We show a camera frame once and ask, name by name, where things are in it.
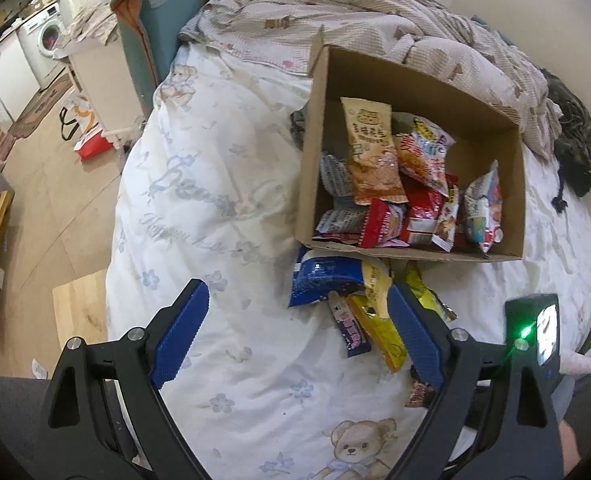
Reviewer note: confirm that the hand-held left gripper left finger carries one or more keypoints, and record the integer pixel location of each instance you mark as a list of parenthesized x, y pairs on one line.
[(180, 335)]

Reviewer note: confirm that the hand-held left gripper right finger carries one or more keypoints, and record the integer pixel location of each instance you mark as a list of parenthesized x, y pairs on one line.
[(415, 340)]

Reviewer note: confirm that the yellow packet with orange edge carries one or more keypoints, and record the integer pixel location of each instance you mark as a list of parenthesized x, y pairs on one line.
[(380, 335)]

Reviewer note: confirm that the yellow green snack packet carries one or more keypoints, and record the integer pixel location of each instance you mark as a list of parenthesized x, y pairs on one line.
[(425, 295)]

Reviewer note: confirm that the dark brown snack packet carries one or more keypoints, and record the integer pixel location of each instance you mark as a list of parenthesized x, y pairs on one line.
[(418, 395)]

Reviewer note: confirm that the small purple snack packet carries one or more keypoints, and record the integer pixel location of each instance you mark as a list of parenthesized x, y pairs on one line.
[(350, 332)]

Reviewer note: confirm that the cream snack packet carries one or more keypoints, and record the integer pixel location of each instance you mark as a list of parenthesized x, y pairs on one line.
[(375, 285)]

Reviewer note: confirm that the narrow brown and white packet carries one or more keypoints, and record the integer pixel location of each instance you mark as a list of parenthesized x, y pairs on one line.
[(448, 225)]

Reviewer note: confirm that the white colourful snack packet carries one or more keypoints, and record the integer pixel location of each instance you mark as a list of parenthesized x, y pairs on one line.
[(483, 205)]

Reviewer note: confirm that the small red snack packet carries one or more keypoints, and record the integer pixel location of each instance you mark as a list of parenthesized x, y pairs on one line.
[(380, 222)]

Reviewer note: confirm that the large red snack packet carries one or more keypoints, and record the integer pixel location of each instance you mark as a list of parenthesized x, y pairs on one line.
[(423, 207)]

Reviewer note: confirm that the blue and white snack packet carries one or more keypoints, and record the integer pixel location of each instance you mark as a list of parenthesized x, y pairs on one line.
[(340, 220)]

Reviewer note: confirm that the red and yellow snack packet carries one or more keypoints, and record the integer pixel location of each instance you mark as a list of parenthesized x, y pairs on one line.
[(423, 157)]

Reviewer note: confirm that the grey and white snack packet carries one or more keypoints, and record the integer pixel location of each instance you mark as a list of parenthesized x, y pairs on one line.
[(335, 175)]

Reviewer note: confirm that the tall orange snack packet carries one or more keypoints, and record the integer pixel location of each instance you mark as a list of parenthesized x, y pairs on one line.
[(373, 160)]

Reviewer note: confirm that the brown cardboard box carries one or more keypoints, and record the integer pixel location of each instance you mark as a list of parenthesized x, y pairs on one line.
[(425, 85)]

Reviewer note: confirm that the person's right forearm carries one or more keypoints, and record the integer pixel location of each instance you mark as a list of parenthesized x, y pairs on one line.
[(588, 361)]

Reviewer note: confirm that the person's right leg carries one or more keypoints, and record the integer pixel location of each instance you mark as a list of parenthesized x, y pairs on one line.
[(585, 400)]

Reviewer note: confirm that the person's leg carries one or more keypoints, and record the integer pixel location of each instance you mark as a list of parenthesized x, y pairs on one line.
[(5, 425), (585, 400)]

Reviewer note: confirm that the wooden board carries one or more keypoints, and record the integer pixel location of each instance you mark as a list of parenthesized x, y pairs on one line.
[(78, 305)]

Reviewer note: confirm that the white bear print bed sheet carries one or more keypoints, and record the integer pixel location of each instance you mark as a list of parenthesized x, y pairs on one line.
[(215, 185)]

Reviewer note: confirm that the dark camouflage cloth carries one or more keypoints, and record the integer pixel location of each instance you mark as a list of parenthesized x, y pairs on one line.
[(573, 140)]

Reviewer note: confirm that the person's left leg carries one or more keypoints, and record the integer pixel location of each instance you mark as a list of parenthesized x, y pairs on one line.
[(5, 425)]

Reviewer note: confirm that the red and white shopping bag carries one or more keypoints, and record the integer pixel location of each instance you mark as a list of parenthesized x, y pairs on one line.
[(88, 132)]

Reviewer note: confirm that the small black cloth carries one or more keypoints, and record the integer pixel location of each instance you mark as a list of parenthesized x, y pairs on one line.
[(299, 127)]

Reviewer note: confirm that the white side cabinet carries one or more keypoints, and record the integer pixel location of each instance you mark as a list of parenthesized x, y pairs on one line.
[(100, 85)]

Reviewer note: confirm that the brown floor rug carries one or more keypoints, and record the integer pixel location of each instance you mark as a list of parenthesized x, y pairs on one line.
[(40, 105)]

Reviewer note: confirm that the teal padded headboard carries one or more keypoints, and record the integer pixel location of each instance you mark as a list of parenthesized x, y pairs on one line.
[(160, 25)]

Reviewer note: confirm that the beige checked blanket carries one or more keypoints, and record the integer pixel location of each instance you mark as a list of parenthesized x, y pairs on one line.
[(375, 20)]

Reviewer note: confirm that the white washing machine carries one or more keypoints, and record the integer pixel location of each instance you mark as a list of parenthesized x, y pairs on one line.
[(43, 40)]

